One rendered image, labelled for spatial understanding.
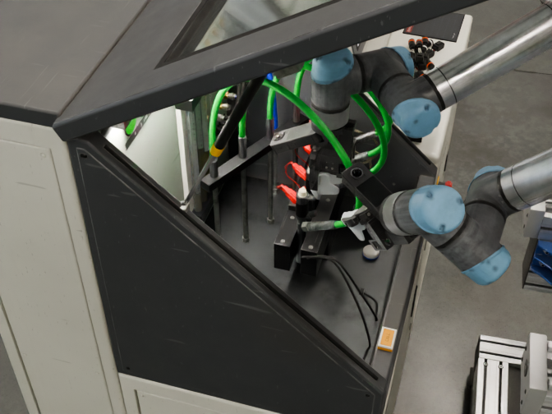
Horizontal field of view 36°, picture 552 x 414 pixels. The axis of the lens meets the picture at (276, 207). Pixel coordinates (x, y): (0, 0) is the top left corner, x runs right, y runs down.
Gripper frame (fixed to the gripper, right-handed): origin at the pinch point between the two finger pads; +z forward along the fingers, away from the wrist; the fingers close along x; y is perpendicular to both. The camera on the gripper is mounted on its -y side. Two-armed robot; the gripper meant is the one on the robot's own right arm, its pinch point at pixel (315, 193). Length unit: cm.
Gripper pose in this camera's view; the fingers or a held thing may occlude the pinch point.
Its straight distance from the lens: 179.6
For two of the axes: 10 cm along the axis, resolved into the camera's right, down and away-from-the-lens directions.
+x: 2.8, -6.6, 7.0
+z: 0.0, 7.3, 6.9
